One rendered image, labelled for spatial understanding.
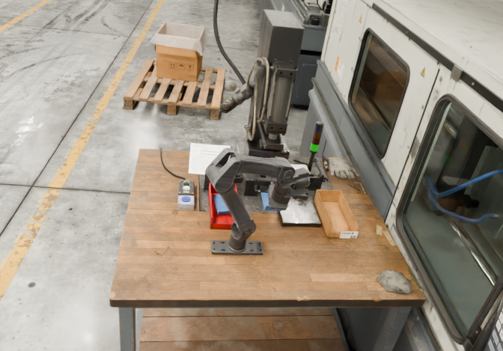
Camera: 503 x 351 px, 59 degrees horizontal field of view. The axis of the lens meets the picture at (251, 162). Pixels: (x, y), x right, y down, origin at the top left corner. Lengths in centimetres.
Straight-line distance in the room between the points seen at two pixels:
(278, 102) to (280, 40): 24
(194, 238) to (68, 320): 115
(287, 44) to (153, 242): 94
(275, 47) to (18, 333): 194
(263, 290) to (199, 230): 38
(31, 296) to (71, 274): 25
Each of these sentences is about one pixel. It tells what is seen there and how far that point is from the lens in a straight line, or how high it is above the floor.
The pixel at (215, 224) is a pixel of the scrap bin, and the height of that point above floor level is 92.
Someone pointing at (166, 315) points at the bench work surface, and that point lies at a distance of 240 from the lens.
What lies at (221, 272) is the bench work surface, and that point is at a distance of 165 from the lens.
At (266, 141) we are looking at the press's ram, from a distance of 190.
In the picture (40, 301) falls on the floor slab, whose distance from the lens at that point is 285.
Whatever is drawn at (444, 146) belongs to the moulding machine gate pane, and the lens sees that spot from 179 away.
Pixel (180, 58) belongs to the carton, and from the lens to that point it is 520.
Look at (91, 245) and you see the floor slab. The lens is 312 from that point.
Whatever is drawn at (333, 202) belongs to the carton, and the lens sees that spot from 211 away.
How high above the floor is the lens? 207
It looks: 31 degrees down
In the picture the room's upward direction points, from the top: 8 degrees clockwise
